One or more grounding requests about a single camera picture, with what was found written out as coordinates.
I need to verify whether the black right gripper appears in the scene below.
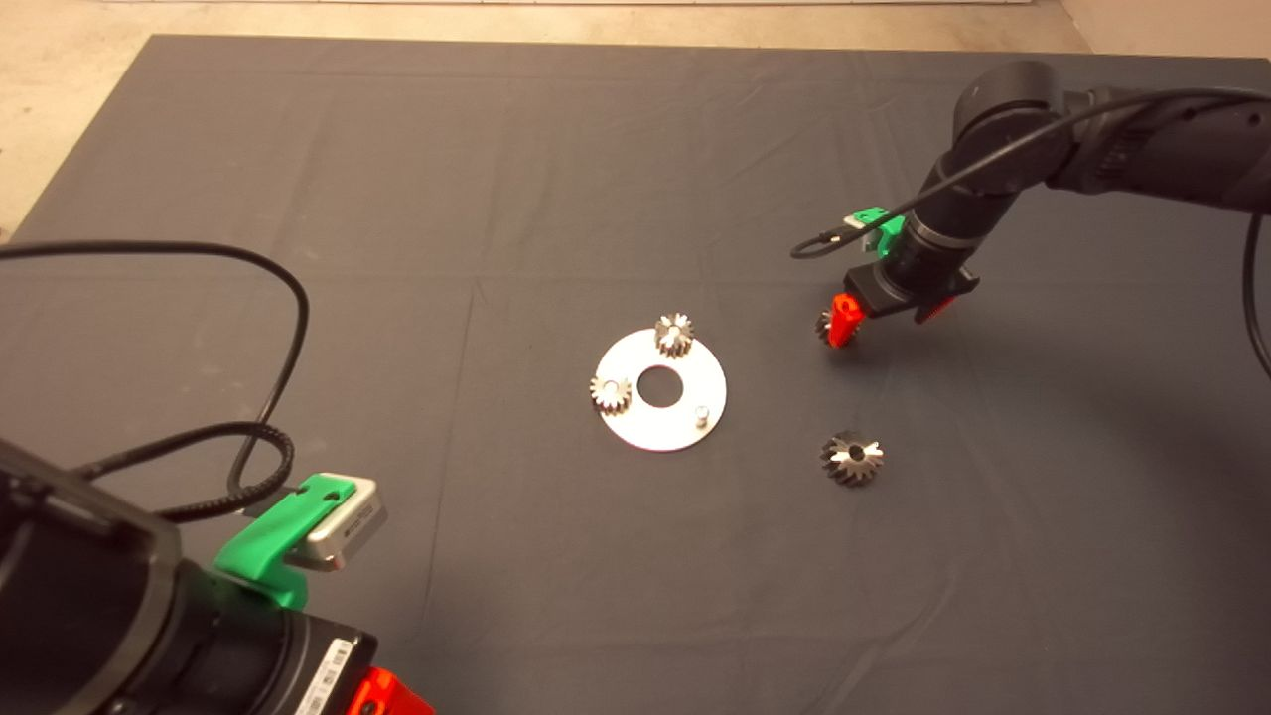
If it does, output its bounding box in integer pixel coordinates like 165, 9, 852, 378
829, 238, 982, 350

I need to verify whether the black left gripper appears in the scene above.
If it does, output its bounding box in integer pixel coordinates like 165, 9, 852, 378
273, 612, 438, 715

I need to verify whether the large steel bevel gear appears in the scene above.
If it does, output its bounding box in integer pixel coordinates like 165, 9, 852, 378
820, 430, 886, 489

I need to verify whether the round metal plate with hole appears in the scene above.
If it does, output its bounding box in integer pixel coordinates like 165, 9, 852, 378
596, 329, 728, 454

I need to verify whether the dark grey table cloth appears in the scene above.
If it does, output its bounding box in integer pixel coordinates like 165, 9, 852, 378
0, 35, 1271, 715

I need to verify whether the green right camera mount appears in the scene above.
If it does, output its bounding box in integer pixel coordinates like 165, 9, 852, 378
859, 206, 910, 257

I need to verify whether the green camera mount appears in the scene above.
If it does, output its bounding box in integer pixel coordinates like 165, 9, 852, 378
213, 473, 355, 610
859, 206, 910, 257

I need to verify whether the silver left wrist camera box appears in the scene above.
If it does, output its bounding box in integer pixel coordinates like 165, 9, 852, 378
286, 475, 388, 572

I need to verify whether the green left camera mount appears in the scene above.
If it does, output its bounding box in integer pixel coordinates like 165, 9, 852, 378
213, 473, 355, 610

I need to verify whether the braided black left arm cable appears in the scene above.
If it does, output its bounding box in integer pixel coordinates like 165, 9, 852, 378
74, 421, 297, 523

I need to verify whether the smooth black left arm cable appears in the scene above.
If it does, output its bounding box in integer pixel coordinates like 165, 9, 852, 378
0, 240, 309, 517

